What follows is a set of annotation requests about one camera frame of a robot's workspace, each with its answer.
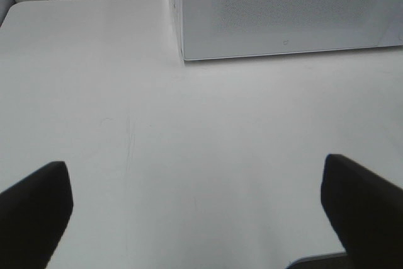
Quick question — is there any white microwave door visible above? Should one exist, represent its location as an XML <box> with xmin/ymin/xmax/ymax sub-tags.
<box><xmin>178</xmin><ymin>0</ymin><xmax>402</xmax><ymax>60</ymax></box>

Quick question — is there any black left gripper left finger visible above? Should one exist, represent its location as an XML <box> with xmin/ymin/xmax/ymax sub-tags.
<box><xmin>1</xmin><ymin>161</ymin><xmax>74</xmax><ymax>268</ymax></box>

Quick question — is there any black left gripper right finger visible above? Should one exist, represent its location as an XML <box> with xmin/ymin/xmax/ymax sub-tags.
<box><xmin>321</xmin><ymin>154</ymin><xmax>402</xmax><ymax>268</ymax></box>

